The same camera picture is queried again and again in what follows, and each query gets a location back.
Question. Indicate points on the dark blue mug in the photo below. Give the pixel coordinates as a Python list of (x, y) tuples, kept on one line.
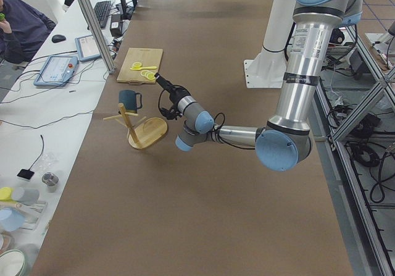
[(132, 100)]

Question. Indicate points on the wooden cup storage rack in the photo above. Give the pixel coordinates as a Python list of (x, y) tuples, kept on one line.
[(145, 133)]

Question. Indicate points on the small metal cup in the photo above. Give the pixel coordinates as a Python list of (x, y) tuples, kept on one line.
[(51, 181)]

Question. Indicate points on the grey cup lying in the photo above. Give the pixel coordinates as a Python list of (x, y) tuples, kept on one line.
[(27, 196)]

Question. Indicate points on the yellow cup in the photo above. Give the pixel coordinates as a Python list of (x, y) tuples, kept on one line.
[(6, 193)]

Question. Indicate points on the light blue cup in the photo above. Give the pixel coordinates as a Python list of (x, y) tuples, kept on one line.
[(11, 219)]

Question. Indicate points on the overlapping lemon slices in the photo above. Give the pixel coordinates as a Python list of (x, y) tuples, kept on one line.
[(149, 75)]

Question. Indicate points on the yellow plastic knife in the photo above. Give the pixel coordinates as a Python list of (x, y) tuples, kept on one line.
[(143, 68)]

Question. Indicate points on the wooden cutting board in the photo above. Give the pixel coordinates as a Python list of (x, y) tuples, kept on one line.
[(147, 56)]

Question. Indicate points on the single lemon slice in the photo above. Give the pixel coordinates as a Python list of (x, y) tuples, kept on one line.
[(136, 65)]

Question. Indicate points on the black power adapter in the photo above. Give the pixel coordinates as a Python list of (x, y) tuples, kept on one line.
[(116, 25)]

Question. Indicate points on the far blue teach pendant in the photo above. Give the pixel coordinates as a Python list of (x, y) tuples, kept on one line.
[(87, 48)]

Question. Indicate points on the blue teach pendant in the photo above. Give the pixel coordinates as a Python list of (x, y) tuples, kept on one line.
[(87, 48), (56, 71)]

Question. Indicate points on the black keyboard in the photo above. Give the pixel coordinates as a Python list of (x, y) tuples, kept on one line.
[(102, 12)]

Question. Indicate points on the near blue teach pendant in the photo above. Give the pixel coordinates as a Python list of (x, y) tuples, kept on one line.
[(56, 71)]

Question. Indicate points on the black computer mouse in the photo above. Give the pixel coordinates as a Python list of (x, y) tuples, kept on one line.
[(58, 38)]

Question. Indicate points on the person in dark sweater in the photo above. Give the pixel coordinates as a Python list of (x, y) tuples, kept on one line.
[(23, 31)]

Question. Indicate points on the small black square device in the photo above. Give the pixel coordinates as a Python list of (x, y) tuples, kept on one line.
[(25, 174)]

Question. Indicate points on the green rimmed bowl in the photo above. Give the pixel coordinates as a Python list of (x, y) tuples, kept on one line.
[(13, 263)]

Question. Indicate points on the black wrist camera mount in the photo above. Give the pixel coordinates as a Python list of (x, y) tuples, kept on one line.
[(170, 114)]

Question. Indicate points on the white pedestal column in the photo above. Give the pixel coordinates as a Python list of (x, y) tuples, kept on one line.
[(266, 70)]

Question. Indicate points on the aluminium frame post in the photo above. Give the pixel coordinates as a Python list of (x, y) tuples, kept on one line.
[(91, 20)]

